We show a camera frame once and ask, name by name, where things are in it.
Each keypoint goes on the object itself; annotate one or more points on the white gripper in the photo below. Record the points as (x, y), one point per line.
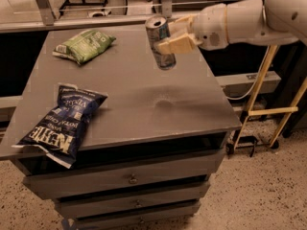
(209, 26)

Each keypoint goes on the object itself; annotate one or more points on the silver blue Red Bull can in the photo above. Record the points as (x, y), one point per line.
(157, 32)

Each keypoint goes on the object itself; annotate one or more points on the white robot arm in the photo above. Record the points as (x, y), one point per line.
(255, 22)

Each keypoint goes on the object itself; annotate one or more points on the green chip bag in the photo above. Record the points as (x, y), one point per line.
(84, 46)

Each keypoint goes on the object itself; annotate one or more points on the grey drawer cabinet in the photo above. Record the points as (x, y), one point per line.
(148, 112)

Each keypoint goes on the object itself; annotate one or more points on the grey metal railing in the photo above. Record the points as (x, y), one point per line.
(47, 15)

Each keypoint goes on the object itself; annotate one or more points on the dark blue Kettle chip bag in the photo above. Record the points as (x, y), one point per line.
(61, 131)

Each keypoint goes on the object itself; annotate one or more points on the top grey drawer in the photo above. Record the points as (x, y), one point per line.
(123, 175)

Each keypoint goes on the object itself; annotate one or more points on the grey drawer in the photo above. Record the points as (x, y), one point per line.
(123, 175)
(137, 216)
(130, 201)

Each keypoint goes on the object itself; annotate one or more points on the bottom grey drawer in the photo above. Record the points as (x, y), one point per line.
(137, 216)

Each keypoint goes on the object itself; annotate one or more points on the middle grey drawer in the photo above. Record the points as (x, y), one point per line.
(130, 201)

